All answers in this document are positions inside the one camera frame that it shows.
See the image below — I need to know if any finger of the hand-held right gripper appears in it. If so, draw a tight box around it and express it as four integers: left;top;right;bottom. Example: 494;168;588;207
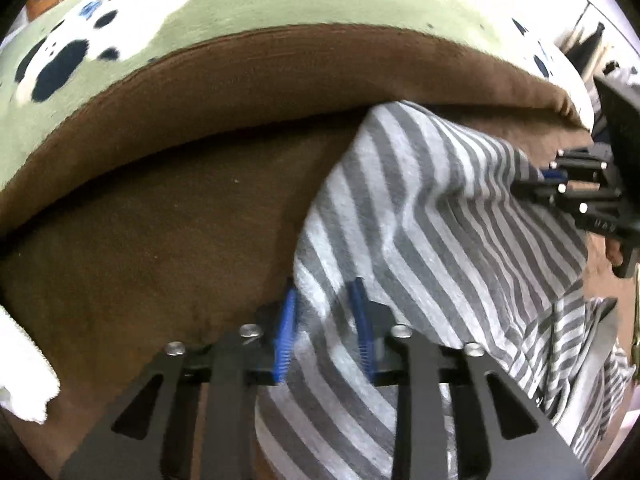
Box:
537;147;610;184
511;180;626;235

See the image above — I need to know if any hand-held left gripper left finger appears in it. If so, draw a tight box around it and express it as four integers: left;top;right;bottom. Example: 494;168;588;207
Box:
59;279;301;480

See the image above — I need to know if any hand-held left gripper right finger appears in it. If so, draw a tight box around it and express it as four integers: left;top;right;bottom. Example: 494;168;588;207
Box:
350;279;589;480

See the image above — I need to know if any grey striped hoodie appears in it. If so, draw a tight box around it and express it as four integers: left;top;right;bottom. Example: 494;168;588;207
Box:
255;100;638;480

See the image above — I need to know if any clothes rack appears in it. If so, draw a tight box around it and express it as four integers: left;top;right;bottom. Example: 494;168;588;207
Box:
560;0;621;78

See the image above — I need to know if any person's right hand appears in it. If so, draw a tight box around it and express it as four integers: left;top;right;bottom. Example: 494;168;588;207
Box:
604;236;626;270

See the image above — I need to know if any brown blanket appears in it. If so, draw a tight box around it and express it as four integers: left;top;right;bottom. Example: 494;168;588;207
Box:
0;22;593;480

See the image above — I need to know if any white cloth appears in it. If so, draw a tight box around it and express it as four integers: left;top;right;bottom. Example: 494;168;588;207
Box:
0;304;62;425

